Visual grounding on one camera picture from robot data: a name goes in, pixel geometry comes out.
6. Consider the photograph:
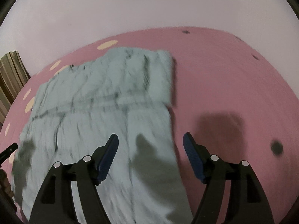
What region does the light teal puffer jacket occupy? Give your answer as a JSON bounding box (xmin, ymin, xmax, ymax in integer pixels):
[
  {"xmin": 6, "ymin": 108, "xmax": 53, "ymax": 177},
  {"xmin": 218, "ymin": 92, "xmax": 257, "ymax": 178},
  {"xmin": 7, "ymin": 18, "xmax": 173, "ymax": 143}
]
[{"xmin": 12, "ymin": 48, "xmax": 193, "ymax": 223}]

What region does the person's hand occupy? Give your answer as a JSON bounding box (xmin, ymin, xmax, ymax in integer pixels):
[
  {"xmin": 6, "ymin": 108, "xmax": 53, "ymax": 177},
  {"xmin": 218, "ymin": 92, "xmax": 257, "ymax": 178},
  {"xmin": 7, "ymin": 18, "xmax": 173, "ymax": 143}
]
[{"xmin": 0, "ymin": 168, "xmax": 14, "ymax": 203}]

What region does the striped fabric headboard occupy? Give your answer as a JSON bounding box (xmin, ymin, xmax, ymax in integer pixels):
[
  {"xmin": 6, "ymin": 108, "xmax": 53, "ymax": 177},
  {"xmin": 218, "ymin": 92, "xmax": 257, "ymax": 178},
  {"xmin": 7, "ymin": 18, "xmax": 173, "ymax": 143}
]
[{"xmin": 0, "ymin": 51, "xmax": 30, "ymax": 125}]

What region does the pink polka dot bedsheet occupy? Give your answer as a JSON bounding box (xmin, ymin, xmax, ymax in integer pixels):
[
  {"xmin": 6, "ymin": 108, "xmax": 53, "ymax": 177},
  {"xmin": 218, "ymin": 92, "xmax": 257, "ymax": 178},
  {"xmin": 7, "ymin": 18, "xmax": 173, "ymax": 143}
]
[{"xmin": 1, "ymin": 27, "xmax": 298, "ymax": 223}]

